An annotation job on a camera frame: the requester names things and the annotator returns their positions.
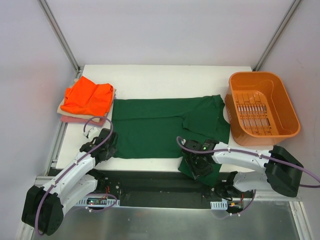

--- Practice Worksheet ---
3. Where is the dark green t shirt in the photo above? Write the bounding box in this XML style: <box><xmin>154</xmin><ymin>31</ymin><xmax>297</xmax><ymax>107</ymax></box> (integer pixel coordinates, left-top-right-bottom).
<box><xmin>109</xmin><ymin>94</ymin><xmax>231</xmax><ymax>187</ymax></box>

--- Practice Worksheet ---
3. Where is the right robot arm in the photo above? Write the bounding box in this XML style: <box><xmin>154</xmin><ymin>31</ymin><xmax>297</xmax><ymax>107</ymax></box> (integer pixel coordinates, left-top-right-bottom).
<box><xmin>178</xmin><ymin>139</ymin><xmax>303</xmax><ymax>198</ymax></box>

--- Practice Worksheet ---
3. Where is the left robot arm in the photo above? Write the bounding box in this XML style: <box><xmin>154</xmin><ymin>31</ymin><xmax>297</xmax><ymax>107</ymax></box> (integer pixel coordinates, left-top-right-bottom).
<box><xmin>21</xmin><ymin>128</ymin><xmax>118</xmax><ymax>236</ymax></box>

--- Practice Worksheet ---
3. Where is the pink folded t shirt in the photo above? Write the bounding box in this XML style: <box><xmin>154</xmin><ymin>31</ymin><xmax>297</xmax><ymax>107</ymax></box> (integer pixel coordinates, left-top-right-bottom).
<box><xmin>60</xmin><ymin>115</ymin><xmax>106</xmax><ymax>127</ymax></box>

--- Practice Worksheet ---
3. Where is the beige folded t shirt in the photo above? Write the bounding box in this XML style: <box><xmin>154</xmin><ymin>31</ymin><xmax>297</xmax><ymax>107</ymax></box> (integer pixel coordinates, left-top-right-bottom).
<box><xmin>56</xmin><ymin>78</ymin><xmax>119</xmax><ymax>120</ymax></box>

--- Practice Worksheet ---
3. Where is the orange folded t shirt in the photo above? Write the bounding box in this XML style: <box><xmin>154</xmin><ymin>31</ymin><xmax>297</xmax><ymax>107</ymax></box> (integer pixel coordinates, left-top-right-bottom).
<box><xmin>60</xmin><ymin>76</ymin><xmax>114</xmax><ymax>118</ymax></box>

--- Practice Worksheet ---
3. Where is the orange plastic basket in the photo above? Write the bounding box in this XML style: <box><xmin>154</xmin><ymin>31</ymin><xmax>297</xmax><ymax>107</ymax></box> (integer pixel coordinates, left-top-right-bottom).
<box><xmin>224</xmin><ymin>71</ymin><xmax>301</xmax><ymax>147</ymax></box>

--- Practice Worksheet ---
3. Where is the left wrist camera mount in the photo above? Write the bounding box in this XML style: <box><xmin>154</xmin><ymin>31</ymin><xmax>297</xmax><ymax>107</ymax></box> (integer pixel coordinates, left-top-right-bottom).
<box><xmin>83</xmin><ymin>126</ymin><xmax>99</xmax><ymax>139</ymax></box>

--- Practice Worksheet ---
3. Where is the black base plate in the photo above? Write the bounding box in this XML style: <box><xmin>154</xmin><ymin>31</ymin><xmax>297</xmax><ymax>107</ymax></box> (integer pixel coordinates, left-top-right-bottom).
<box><xmin>47</xmin><ymin>168</ymin><xmax>253</xmax><ymax>209</ymax></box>

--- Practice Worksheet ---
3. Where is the right white cable duct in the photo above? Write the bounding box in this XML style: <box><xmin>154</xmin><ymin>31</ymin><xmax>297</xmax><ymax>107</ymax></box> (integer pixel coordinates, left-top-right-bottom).
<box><xmin>210</xmin><ymin>200</ymin><xmax>228</xmax><ymax>211</ymax></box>

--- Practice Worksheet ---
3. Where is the white cable duct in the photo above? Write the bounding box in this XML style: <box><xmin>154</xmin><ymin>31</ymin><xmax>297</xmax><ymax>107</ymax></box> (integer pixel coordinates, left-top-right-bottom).
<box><xmin>74</xmin><ymin>196</ymin><xmax>120</xmax><ymax>208</ymax></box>
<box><xmin>210</xmin><ymin>200</ymin><xmax>228</xmax><ymax>211</ymax></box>

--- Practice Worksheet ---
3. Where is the left white cable duct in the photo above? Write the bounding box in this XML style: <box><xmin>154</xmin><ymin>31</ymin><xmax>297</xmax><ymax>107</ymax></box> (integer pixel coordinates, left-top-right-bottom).
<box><xmin>74</xmin><ymin>196</ymin><xmax>120</xmax><ymax>208</ymax></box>

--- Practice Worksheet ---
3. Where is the left aluminium frame post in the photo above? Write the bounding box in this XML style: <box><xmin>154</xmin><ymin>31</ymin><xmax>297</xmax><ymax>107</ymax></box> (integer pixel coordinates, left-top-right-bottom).
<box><xmin>37</xmin><ymin>0</ymin><xmax>81</xmax><ymax>73</ymax></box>

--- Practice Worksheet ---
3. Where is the aluminium frame post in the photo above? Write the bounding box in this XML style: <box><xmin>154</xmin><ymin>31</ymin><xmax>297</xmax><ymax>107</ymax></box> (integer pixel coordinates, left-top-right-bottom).
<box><xmin>252</xmin><ymin>0</ymin><xmax>303</xmax><ymax>72</ymax></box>
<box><xmin>37</xmin><ymin>0</ymin><xmax>81</xmax><ymax>73</ymax></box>

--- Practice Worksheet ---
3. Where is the right aluminium frame post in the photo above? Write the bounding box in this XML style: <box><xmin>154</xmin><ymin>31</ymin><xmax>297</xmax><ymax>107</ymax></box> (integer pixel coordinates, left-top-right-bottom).
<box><xmin>252</xmin><ymin>0</ymin><xmax>303</xmax><ymax>72</ymax></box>

